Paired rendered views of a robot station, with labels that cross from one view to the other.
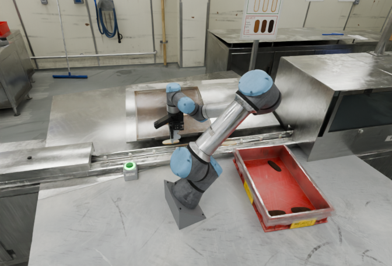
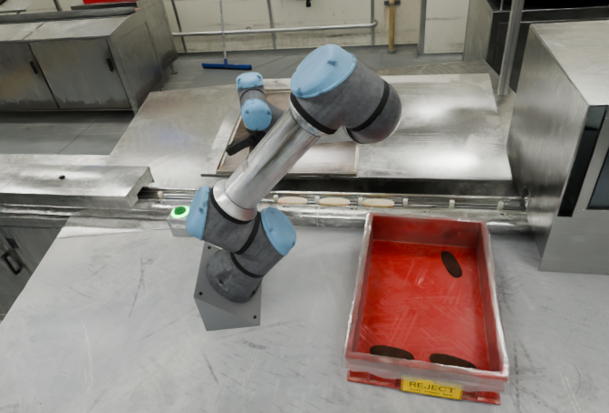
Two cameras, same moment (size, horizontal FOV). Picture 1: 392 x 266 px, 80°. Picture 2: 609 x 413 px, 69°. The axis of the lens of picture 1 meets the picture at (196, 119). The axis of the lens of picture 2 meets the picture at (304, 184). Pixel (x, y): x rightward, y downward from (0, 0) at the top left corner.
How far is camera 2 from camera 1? 0.55 m
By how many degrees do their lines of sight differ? 23
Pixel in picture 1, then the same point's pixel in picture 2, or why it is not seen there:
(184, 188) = (220, 262)
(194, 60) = (449, 41)
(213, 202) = (287, 302)
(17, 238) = not seen: hidden behind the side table
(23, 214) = not seen: hidden behind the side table
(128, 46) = (325, 13)
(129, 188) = (173, 247)
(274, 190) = (420, 311)
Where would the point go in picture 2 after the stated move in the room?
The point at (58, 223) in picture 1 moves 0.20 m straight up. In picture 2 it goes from (61, 275) to (30, 226)
